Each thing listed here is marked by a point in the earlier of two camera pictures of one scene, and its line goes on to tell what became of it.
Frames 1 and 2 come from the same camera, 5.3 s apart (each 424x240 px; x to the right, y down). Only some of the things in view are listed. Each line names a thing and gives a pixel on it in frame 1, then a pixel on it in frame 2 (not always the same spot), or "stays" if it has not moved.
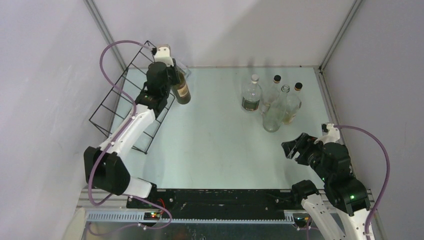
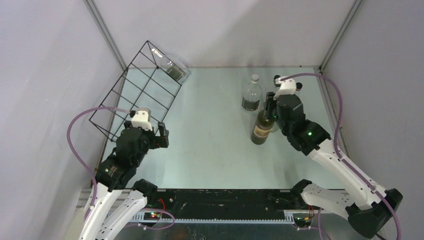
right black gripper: [290, 147] → [270, 103]
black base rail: [215, 204] stays
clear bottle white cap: [251, 95] stays
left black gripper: [174, 70] → [158, 141]
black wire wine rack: [122, 98] stays
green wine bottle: [181, 92] → [260, 134]
